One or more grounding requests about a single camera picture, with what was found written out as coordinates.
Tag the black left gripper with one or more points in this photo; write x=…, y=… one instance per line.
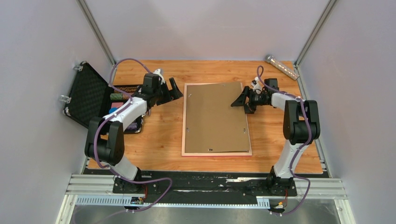
x=174, y=93

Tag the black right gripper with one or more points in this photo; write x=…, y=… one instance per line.
x=241, y=101

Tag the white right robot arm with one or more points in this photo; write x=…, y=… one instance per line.
x=301, y=126

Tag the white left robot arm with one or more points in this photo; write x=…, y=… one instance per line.
x=105, y=139

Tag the glittery silver tube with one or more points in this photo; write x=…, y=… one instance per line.
x=282, y=67

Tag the black poker chip case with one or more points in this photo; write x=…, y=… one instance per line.
x=90, y=96

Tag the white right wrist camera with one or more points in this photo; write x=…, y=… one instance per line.
x=256, y=84

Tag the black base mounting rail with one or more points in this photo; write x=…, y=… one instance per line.
x=202, y=187

